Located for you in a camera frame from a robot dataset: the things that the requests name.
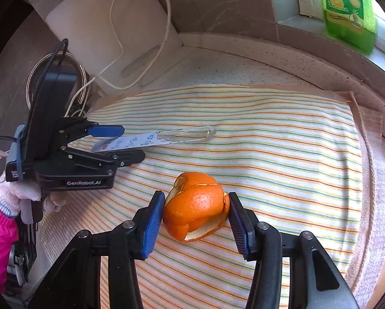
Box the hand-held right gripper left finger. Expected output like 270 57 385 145
28 191 166 309

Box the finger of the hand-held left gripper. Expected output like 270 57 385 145
62 146 146 171
55 117 125 145

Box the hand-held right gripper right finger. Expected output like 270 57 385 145
228 192 360 309

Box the clear blister pack with card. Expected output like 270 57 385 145
92 126 217 153

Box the orange peel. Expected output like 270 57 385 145
163 171 230 243

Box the person's left hand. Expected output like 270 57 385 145
0 175 67 218

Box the metal pot lid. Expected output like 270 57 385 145
25 51 90 116

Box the striped cloth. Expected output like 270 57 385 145
39 85 363 309

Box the white cutting board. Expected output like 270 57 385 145
22 0 184 97

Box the beige woven cloth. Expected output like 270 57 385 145
361 103 385 284

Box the green dish soap bottle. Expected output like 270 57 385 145
319 0 378 55

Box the white cable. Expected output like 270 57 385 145
65 0 172 116

